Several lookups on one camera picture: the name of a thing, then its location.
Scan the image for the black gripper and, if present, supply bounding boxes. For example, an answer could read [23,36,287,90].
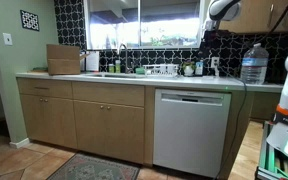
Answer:
[200,30,219,58]

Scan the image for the white dishwasher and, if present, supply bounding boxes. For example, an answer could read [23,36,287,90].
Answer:
[153,88,232,179]

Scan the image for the white labelled soap bottle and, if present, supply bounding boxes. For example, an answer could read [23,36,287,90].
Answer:
[194,60,205,77]

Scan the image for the white pot with plant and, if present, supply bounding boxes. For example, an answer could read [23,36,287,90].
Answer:
[182,61,196,77]

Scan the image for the wooden upper cabinet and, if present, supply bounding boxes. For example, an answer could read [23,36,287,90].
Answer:
[219,0,288,35]

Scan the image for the large clear water bottle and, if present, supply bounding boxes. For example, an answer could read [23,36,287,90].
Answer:
[240,42,270,85]

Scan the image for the kitchen window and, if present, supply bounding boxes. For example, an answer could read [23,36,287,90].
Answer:
[83,0,207,51]

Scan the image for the chrome kitchen faucet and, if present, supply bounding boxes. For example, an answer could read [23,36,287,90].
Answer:
[117,42,134,75]

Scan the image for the tall green soap bottle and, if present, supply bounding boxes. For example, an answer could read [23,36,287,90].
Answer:
[114,59,122,74]

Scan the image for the steel kitchen sink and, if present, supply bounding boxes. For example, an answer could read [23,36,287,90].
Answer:
[83,72,146,80]

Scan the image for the wooden base cabinet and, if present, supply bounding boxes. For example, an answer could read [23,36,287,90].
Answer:
[16,77,156,167]

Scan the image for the white paper sheet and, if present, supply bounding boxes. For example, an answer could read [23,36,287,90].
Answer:
[85,50,101,73]

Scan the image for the wooden cabinet door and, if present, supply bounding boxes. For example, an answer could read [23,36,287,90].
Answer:
[73,100,106,157]
[103,103,146,165]
[19,94,49,145]
[46,96,79,150]

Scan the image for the robot cart with green light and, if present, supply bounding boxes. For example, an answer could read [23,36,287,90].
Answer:
[254,120,288,180]

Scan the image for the brown cardboard box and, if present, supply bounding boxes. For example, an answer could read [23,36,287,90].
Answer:
[46,43,90,76]

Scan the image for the patterned floor rug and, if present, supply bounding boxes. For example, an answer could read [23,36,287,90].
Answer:
[46,152,141,180]

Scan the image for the wooden cabinet drawer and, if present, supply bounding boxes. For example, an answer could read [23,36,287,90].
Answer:
[16,78,74,100]

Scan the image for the white wall outlet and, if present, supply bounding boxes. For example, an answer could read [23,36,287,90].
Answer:
[210,56,221,70]

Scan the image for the white wire dish rack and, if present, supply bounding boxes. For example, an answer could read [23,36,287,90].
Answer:
[142,63,180,78]

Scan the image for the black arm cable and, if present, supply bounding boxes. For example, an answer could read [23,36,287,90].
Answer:
[249,0,288,46]

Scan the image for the black counter cable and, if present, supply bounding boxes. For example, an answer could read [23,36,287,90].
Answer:
[214,68,249,180]

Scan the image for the black white patterned wall art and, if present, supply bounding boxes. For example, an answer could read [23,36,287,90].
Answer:
[19,9,41,32]

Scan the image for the white light switch plate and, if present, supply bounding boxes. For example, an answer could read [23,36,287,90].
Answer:
[2,32,14,46]

